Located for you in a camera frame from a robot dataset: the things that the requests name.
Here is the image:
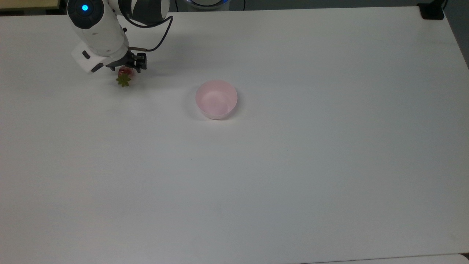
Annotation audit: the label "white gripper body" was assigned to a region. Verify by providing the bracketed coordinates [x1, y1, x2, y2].
[71, 41, 130, 74]

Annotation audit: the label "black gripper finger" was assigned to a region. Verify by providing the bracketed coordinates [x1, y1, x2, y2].
[106, 60, 129, 73]
[129, 52, 148, 72]

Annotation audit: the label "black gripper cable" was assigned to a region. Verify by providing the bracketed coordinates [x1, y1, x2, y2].
[117, 7, 174, 52]

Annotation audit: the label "black clamp camera stand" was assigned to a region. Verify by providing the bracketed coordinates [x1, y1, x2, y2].
[417, 0, 447, 20]

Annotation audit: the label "beige wooden desk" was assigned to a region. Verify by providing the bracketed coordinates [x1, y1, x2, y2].
[0, 0, 61, 10]

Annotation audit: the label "red strawberry with green leaves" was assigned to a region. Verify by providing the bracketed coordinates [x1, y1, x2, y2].
[116, 66, 137, 88]

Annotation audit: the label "pink bowl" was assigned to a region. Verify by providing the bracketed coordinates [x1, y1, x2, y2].
[195, 80, 238, 120]

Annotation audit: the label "white robot base blue ring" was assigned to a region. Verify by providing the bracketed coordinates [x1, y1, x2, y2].
[185, 0, 232, 9]

